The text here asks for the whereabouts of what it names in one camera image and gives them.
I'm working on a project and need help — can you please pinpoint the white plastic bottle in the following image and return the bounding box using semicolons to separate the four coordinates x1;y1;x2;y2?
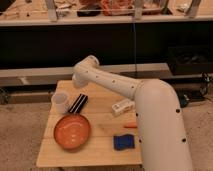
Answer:
112;99;135;117

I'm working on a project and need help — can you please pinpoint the translucent plastic cup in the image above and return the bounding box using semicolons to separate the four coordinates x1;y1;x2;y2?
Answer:
51;92;69;114

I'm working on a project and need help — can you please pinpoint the blue sponge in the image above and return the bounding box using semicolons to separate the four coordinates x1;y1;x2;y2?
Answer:
113;134;135;151

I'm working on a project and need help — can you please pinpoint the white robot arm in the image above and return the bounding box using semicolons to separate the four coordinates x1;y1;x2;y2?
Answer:
72;55;193;171

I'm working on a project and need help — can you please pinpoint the dark storage bin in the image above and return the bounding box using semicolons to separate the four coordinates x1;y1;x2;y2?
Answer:
167;45;213;75

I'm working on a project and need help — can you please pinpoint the black and white eraser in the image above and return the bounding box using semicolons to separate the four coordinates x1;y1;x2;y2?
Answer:
68;94;88;114

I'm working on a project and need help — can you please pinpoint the orange carrot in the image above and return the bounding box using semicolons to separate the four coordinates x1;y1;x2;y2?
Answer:
123;123;137;129

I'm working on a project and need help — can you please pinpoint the blue hanging cable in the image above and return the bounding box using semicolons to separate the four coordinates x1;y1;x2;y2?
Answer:
132;18;138;79

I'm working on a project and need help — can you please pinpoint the orange bowl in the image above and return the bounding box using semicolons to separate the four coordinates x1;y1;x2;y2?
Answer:
53;115;91;150

